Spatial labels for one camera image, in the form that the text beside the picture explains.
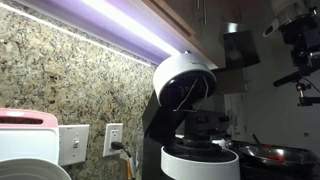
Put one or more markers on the white light switch plate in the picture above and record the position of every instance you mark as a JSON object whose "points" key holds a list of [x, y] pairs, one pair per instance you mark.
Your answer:
{"points": [[73, 144]]}

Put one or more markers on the wooden upper cabinet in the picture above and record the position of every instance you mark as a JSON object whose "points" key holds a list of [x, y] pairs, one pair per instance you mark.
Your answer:
{"points": [[200, 22]]}

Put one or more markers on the under-cabinet light strip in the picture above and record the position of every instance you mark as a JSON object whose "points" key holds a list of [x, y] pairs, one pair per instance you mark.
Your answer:
{"points": [[110, 21]]}

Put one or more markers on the black camera on tripod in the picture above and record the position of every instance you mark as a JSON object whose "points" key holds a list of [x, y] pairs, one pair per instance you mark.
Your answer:
{"points": [[300, 88]]}

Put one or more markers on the white wall outlet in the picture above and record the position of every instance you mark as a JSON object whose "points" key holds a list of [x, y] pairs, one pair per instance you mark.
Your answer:
{"points": [[113, 132]]}

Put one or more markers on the steel frying pan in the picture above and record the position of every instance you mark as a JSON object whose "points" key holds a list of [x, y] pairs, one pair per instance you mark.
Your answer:
{"points": [[272, 156]]}

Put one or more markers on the pink white toaster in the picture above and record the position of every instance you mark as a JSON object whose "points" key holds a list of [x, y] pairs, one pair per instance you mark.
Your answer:
{"points": [[28, 134]]}

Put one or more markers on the black white coffee maker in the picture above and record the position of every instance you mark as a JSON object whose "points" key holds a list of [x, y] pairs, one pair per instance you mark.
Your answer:
{"points": [[177, 134]]}

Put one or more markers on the steel range hood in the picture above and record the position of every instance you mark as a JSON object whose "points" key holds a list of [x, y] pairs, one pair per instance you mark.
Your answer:
{"points": [[239, 47]]}

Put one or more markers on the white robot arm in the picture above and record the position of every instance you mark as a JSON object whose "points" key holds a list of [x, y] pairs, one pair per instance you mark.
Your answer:
{"points": [[298, 23]]}

